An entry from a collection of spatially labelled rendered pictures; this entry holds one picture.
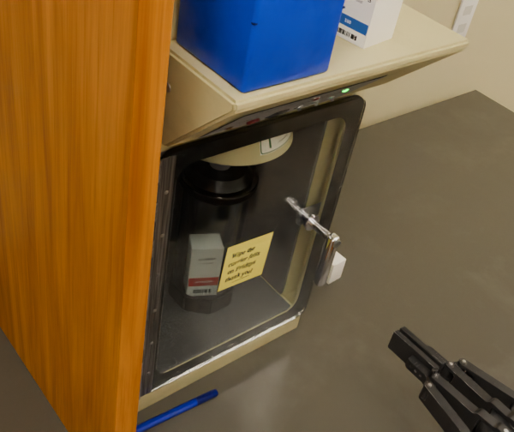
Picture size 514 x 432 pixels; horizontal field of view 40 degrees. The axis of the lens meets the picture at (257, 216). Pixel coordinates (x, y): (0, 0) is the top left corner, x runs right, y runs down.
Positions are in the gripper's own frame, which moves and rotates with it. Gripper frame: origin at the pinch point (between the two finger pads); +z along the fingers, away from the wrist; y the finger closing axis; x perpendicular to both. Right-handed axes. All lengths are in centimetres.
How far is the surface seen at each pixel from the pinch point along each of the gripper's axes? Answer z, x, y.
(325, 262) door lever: 16.7, -2.5, 0.9
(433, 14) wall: 66, -6, -81
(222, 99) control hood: 12.6, -35.9, 27.3
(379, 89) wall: 66, 12, -69
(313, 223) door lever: 20.8, -6.3, 0.6
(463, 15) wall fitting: 65, -4, -93
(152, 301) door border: 21.5, -3.4, 25.6
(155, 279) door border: 21.4, -7.1, 25.6
